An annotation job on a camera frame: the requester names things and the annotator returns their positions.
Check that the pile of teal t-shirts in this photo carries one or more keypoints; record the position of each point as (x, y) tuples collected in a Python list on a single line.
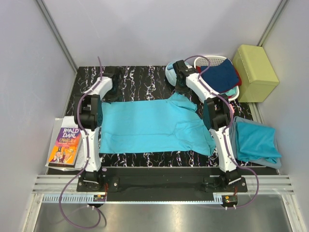
[(254, 142)]

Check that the light blue headphones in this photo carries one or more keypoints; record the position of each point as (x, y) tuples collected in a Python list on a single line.
[(170, 74)]

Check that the navy blue folded t-shirt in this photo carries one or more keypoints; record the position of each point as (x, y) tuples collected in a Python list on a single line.
[(225, 64)]

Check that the pink cube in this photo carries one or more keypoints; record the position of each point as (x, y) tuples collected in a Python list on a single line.
[(232, 108)]

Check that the turquoise t-shirt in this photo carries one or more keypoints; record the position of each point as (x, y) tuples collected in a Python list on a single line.
[(154, 126)]

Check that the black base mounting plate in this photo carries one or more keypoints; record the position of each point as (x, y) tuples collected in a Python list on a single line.
[(167, 184)]

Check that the white plastic laundry basket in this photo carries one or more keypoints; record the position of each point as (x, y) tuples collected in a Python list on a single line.
[(212, 61)]

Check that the aluminium rail frame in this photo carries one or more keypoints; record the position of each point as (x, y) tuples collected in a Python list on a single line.
[(52, 188)]

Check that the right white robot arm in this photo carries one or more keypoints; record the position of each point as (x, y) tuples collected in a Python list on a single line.
[(217, 117)]

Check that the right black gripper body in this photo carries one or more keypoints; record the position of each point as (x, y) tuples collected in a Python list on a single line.
[(177, 83)]

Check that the teal folded t-shirt in basket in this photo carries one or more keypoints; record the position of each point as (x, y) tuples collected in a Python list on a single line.
[(231, 93)]

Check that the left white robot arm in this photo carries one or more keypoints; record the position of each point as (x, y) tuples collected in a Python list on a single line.
[(88, 116)]

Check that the yellow-green storage box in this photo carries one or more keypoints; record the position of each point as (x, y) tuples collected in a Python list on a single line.
[(256, 72)]

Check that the white paper sheets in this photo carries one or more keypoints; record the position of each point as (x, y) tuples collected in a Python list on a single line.
[(67, 122)]

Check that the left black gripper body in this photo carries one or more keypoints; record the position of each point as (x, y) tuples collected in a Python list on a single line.
[(114, 90)]

